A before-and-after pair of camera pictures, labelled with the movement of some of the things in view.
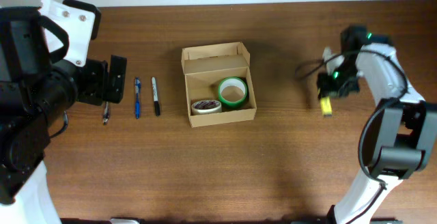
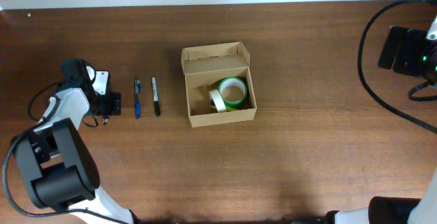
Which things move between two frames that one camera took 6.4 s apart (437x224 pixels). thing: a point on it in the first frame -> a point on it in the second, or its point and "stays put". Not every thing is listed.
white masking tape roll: x=206 y=106 -> x=218 y=100
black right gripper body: x=329 y=89 -> x=408 y=52
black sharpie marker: x=155 y=91 stays put
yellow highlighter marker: x=326 y=106 -> x=228 y=108
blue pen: x=137 y=87 stays put
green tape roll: x=233 y=81 stays put
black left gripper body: x=116 y=78 -> x=114 y=103
